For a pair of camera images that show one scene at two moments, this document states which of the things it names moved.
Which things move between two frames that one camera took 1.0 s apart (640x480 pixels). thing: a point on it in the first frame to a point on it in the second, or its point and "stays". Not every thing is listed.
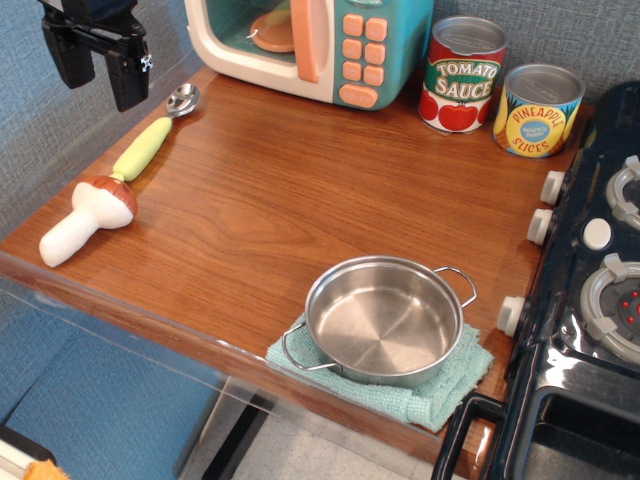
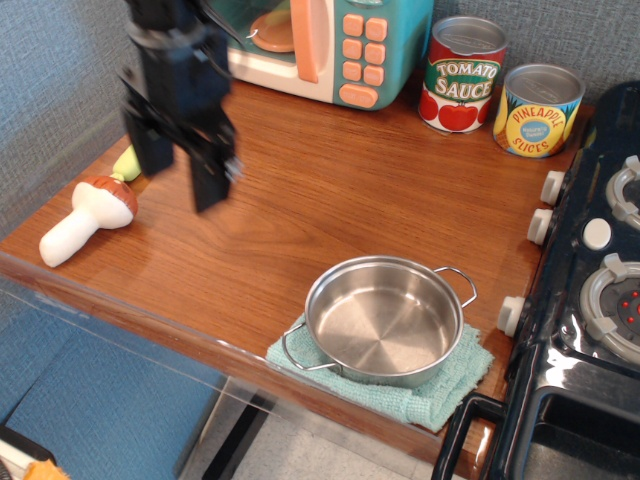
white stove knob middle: (538, 225) stays
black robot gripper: (104, 25) to (181, 73)
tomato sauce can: (464, 57) stays
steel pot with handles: (382, 322) stays
